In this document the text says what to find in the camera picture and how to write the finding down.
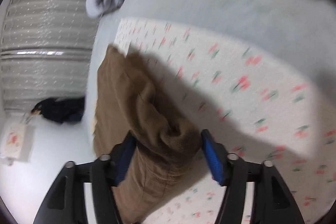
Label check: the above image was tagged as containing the dark hanging garment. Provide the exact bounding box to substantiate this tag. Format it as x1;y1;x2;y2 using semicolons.
30;97;85;124

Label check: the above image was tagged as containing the grey bed cover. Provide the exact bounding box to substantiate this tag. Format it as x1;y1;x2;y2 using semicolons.
85;0;335;223

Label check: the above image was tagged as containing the grey dotted curtain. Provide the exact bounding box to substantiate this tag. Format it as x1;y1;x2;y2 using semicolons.
1;0;98;112

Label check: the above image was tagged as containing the cherry print bed sheet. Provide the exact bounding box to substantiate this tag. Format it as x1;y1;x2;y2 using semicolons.
114;18;335;223

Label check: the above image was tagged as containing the brown coat with fur collar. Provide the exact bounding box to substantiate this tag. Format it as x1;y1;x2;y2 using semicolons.
93;46;201;223

